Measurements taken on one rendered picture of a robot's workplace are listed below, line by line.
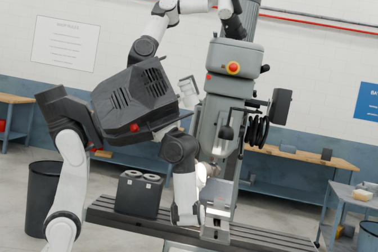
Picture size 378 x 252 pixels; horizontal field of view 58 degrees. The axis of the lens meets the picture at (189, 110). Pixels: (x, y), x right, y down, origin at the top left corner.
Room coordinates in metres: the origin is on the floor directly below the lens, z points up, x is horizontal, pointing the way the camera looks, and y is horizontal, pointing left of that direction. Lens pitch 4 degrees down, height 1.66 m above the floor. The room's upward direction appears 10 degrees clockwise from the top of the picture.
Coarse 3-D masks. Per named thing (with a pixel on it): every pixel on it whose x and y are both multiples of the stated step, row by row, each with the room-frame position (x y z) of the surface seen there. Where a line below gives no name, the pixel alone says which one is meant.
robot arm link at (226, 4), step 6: (222, 0) 1.59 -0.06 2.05; (228, 0) 1.59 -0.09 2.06; (234, 0) 1.57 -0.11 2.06; (222, 6) 1.56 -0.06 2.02; (228, 6) 1.56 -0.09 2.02; (234, 6) 1.60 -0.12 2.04; (240, 6) 1.61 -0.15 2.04; (222, 12) 1.57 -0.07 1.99; (228, 12) 1.57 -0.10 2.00; (234, 12) 1.63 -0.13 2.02; (240, 12) 1.63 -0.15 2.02; (222, 18) 1.60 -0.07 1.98; (228, 18) 1.63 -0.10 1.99; (234, 18) 1.63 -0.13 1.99
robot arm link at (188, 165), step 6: (180, 138) 1.29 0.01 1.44; (186, 138) 1.32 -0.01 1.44; (192, 138) 1.35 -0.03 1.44; (186, 144) 1.27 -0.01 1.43; (192, 144) 1.32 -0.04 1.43; (192, 150) 1.31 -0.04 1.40; (186, 156) 1.26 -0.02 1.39; (192, 156) 1.31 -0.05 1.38; (186, 162) 1.29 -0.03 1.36; (192, 162) 1.30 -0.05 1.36; (174, 168) 1.30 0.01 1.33; (180, 168) 1.29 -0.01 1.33; (186, 168) 1.28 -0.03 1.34; (192, 168) 1.30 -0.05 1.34
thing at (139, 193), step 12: (120, 180) 1.73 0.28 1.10; (132, 180) 1.73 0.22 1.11; (144, 180) 1.73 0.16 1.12; (156, 180) 1.75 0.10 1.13; (120, 192) 1.73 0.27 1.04; (132, 192) 1.73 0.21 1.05; (144, 192) 1.72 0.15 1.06; (156, 192) 1.72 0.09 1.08; (120, 204) 1.73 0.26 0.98; (132, 204) 1.73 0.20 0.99; (144, 204) 1.72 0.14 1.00; (156, 204) 1.72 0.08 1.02; (144, 216) 1.72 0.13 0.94
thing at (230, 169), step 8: (200, 104) 2.26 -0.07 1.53; (200, 112) 2.16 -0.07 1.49; (192, 120) 2.27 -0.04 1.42; (192, 128) 2.17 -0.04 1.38; (240, 144) 2.14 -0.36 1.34; (200, 152) 2.16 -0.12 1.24; (232, 152) 2.14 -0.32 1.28; (200, 160) 2.16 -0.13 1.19; (208, 160) 2.16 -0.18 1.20; (224, 160) 2.15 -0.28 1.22; (232, 160) 2.14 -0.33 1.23; (240, 160) 2.17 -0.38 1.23; (224, 168) 2.15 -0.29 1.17; (232, 168) 2.14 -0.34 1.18; (240, 168) 2.18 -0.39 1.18; (224, 176) 2.14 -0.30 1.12; (232, 176) 2.14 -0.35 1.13; (232, 192) 2.15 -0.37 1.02; (232, 200) 2.16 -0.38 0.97; (232, 208) 2.17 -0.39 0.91; (232, 216) 2.19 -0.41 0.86
